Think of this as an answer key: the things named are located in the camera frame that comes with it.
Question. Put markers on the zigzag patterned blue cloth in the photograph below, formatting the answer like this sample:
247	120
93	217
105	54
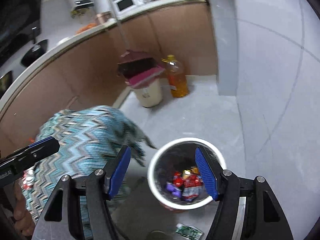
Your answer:
88	140

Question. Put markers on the purple plastic bag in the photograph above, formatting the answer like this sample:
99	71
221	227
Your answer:
175	191

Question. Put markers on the white microwave oven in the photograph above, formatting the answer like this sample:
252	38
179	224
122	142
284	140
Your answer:
126	5

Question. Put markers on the person left hand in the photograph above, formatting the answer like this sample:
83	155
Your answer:
24	222

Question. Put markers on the brass wok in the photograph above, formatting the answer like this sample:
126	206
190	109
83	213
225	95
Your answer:
6	81

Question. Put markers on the maroon broom with metal handle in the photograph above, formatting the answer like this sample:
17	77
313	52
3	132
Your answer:
131	63

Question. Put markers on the maroon dustpan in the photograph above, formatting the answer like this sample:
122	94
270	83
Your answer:
145	78

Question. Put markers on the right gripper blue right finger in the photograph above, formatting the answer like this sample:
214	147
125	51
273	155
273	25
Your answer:
224	187

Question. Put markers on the black frying pan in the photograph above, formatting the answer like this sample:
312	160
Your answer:
36	51

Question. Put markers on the green wrapper on floor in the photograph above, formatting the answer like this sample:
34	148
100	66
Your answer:
188	232

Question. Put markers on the rice cooker pot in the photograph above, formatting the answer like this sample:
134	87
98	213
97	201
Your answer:
103	17

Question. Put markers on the cooking oil bottle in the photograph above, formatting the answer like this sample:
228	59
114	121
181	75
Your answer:
176	77

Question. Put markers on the red snack wrapper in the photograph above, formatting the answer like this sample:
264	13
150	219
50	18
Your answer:
190	183

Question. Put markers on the beige trash bucket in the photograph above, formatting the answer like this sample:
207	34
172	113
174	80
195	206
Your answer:
150	95

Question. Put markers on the white rimmed trash bin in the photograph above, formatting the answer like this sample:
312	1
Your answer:
176	156

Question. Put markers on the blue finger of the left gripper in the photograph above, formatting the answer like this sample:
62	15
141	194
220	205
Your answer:
42	141
31	155

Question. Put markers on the red label bottle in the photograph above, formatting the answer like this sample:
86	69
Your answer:
28	178

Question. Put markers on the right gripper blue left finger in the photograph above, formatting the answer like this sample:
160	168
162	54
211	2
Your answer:
101	186

